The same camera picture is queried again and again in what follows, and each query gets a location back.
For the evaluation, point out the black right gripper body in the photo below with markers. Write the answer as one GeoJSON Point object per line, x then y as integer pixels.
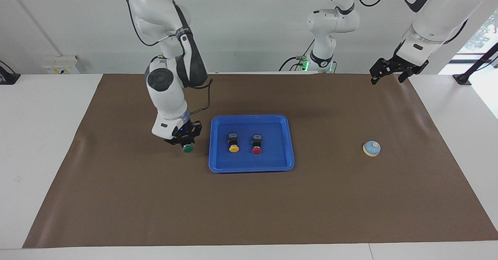
{"type": "Point", "coordinates": [188, 129]}

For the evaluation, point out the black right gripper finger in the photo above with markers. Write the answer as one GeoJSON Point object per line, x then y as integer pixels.
{"type": "Point", "coordinates": [192, 138]}
{"type": "Point", "coordinates": [181, 141]}

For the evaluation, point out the green push button switch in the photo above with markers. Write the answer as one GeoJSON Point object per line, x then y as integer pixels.
{"type": "Point", "coordinates": [188, 149]}

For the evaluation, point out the yellow push button switch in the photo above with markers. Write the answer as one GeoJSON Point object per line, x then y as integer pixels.
{"type": "Point", "coordinates": [233, 148]}

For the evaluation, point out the red push button switch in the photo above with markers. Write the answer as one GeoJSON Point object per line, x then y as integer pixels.
{"type": "Point", "coordinates": [256, 150]}

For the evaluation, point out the light blue call bell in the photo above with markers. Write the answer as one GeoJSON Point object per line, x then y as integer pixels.
{"type": "Point", "coordinates": [371, 149]}

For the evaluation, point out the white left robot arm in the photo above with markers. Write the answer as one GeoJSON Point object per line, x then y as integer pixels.
{"type": "Point", "coordinates": [330, 22]}

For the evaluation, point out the black stand arm with base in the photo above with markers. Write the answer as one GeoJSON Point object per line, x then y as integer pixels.
{"type": "Point", "coordinates": [463, 79]}

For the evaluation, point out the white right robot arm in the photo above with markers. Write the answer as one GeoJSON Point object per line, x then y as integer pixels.
{"type": "Point", "coordinates": [167, 96]}

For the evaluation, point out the blue plastic tray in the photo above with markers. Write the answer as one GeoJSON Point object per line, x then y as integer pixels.
{"type": "Point", "coordinates": [272, 160]}

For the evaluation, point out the brown table mat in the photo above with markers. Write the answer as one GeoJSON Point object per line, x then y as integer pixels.
{"type": "Point", "coordinates": [249, 205]}

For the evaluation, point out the white wall outlet box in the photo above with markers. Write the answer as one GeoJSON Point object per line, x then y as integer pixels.
{"type": "Point", "coordinates": [62, 64]}

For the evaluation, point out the black table clamp mount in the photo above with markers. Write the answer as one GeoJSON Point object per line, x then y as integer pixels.
{"type": "Point", "coordinates": [7, 78]}

